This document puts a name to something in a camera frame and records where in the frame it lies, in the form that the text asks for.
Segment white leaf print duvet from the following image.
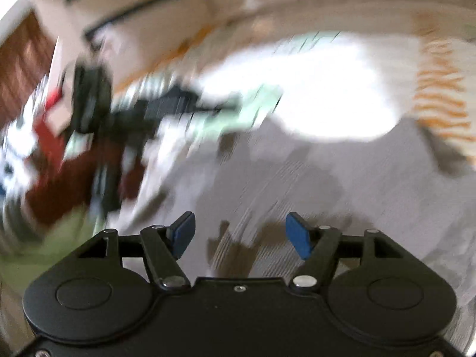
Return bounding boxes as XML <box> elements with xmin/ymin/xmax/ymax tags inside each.
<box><xmin>112</xmin><ymin>7</ymin><xmax>476</xmax><ymax>179</ymax></box>

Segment grey knit hoodie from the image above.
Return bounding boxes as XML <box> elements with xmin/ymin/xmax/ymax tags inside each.
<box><xmin>123</xmin><ymin>115</ymin><xmax>476</xmax><ymax>343</ymax></box>

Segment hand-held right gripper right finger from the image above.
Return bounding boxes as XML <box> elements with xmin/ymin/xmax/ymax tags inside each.
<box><xmin>286</xmin><ymin>212</ymin><xmax>408</xmax><ymax>291</ymax></box>

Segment wooden bed frame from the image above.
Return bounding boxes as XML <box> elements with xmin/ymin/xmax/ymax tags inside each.
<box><xmin>30</xmin><ymin>0</ymin><xmax>476</xmax><ymax>82</ymax></box>

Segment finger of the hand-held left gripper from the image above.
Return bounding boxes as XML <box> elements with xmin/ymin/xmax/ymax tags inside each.
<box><xmin>137</xmin><ymin>85</ymin><xmax>240</xmax><ymax>127</ymax></box>

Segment green cloth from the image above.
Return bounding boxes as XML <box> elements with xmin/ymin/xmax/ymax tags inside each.
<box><xmin>0</xmin><ymin>208</ymin><xmax>101</xmax><ymax>268</ymax></box>

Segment red and white cloth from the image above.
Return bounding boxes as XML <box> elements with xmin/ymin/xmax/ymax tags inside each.
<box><xmin>0</xmin><ymin>74</ymin><xmax>149</xmax><ymax>227</ymax></box>

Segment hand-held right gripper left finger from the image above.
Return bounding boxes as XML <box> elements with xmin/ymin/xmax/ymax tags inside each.
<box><xmin>74</xmin><ymin>211</ymin><xmax>196</xmax><ymax>291</ymax></box>

